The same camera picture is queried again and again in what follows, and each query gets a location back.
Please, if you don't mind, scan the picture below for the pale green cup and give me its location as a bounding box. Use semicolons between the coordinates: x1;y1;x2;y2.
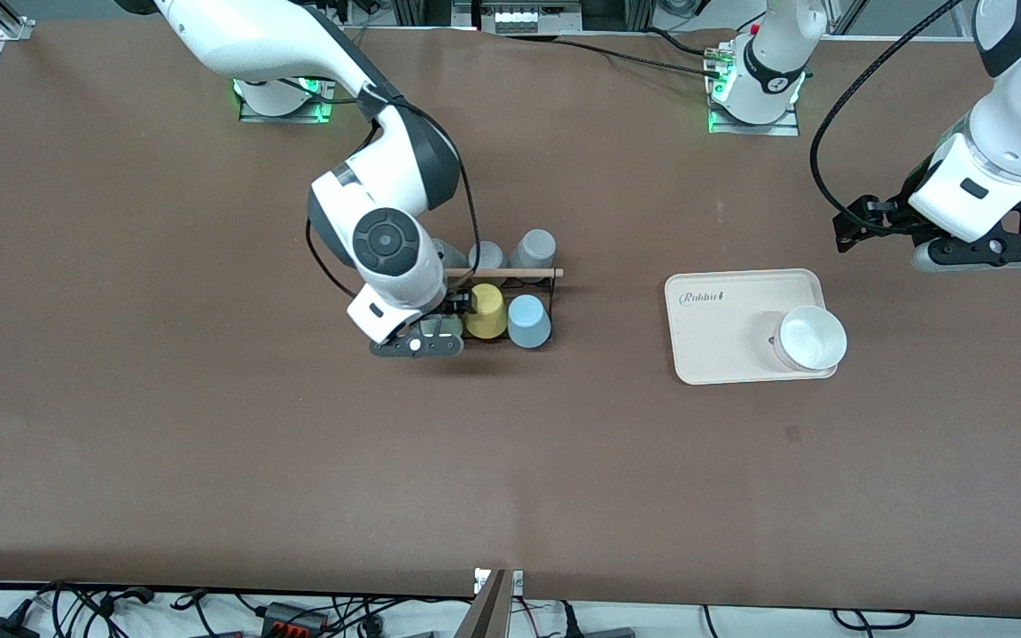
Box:
422;297;468;339

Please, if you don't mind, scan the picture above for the light blue cup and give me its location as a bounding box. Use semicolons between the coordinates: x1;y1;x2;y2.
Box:
507;294;553;349

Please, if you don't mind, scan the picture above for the yellow cup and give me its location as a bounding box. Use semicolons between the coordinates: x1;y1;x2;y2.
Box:
464;283;510;340

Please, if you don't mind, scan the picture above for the white bowl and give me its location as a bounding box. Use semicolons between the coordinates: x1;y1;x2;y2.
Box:
771;305;849;372

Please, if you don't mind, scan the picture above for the beige plastic tray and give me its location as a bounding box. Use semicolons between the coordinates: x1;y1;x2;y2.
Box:
664;268;840;386

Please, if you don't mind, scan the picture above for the black orange power strip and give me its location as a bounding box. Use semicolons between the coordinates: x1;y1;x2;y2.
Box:
260;600;336;638

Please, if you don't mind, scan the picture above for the black wire cup rack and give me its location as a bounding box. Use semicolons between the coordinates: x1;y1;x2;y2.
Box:
440;264;565;348

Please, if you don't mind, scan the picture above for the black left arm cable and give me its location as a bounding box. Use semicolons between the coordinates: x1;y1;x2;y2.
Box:
809;0;969;224

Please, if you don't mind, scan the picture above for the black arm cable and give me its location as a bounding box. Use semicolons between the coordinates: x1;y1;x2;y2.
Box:
303;84;483;302
809;0;969;224

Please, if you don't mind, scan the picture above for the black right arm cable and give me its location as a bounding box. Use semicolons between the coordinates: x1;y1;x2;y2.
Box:
303;84;483;302

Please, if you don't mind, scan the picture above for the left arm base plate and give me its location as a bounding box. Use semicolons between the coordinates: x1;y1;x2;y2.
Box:
706;40;802;136

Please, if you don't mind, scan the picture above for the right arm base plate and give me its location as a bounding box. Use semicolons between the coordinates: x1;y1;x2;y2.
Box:
236;78;339;124

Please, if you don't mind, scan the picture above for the white mount bracket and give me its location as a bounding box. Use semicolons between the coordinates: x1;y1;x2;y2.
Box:
473;567;526;597

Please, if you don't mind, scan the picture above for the black cable on table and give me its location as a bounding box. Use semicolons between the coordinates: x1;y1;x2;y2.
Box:
506;31;729;79

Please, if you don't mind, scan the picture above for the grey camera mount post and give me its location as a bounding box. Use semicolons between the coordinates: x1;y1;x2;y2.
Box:
453;568;511;638

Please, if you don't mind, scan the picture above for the black looped floor cable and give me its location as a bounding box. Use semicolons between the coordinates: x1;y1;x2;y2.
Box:
832;608;917;632

